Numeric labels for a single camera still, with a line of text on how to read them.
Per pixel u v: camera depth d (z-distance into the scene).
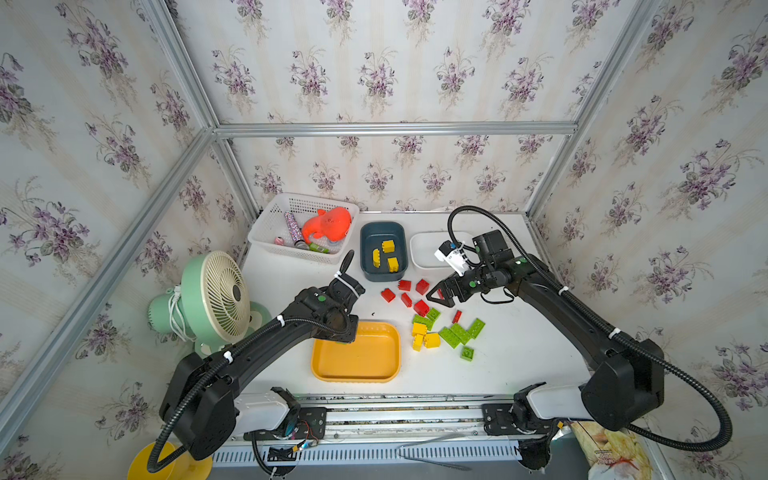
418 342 0.83
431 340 0.85
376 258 1.03
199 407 0.39
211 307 0.63
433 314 0.91
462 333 0.88
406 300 0.93
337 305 0.56
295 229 1.09
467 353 0.84
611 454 0.65
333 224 1.04
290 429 0.68
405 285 1.00
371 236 1.11
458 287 0.67
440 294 0.73
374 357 0.86
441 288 0.68
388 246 1.08
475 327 0.90
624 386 0.41
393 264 1.01
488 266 0.61
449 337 0.88
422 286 0.98
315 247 1.07
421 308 0.91
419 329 0.89
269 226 1.09
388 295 0.96
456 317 0.89
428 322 0.90
